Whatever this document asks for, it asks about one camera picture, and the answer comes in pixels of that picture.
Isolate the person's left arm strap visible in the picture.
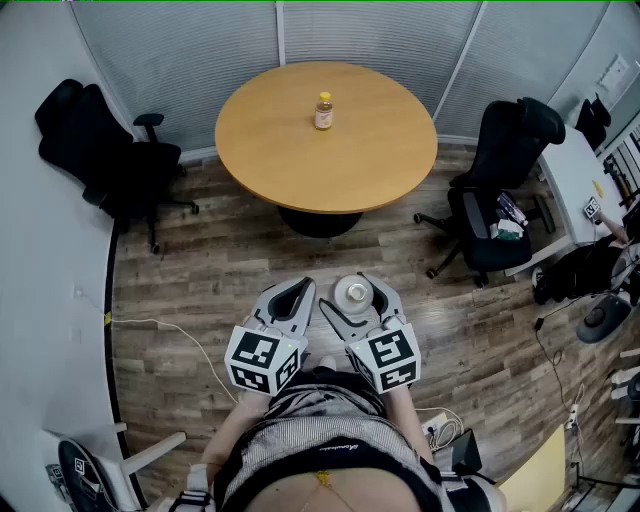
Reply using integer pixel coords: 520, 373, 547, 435
169, 462, 217, 512

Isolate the round wooden table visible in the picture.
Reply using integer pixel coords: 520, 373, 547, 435
214, 60, 440, 239

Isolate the pale yellow board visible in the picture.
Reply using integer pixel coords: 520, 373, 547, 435
492, 424, 567, 512

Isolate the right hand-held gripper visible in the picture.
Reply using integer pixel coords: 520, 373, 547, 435
318, 271, 420, 396

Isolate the white floor cable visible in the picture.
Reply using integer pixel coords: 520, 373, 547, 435
107, 317, 241, 405

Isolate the white desk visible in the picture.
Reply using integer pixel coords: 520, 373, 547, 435
504, 124, 640, 277

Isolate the white cable bundle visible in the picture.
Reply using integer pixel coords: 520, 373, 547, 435
421, 407, 464, 453

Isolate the person's right arm strap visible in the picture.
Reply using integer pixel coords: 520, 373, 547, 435
437, 467, 501, 512

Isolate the person's left forearm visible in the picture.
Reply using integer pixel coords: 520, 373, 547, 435
202, 392, 271, 481

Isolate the black remote control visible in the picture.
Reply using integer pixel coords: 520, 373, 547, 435
496, 193, 529, 226

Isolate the yellow-capped clear bottle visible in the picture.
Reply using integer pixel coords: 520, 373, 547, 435
313, 91, 334, 132

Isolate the white paper notice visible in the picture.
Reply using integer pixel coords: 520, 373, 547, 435
596, 53, 630, 99

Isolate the green white packet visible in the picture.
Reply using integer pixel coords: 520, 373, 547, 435
488, 219, 524, 244

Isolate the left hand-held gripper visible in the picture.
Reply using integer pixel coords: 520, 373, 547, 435
224, 276, 318, 397

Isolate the white framed black chair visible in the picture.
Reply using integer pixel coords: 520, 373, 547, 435
45, 422, 187, 512

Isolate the dark grey round device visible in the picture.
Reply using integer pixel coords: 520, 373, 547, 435
575, 293, 632, 344

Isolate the frosted glass bottle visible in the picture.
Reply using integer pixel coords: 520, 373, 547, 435
333, 274, 374, 315

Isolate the black floor cable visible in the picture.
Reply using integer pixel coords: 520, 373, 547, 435
533, 299, 576, 416

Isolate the black box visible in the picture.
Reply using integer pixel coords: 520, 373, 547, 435
446, 428, 484, 475

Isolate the person's right forearm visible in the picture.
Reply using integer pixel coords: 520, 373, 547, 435
387, 387, 436, 466

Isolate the person's arm strap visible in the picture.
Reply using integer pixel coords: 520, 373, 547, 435
169, 462, 217, 512
437, 467, 501, 512

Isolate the person's grey knit top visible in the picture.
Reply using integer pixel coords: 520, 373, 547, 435
214, 367, 501, 512

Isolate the glass partition with white blinds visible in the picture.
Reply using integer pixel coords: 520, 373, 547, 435
69, 0, 640, 151

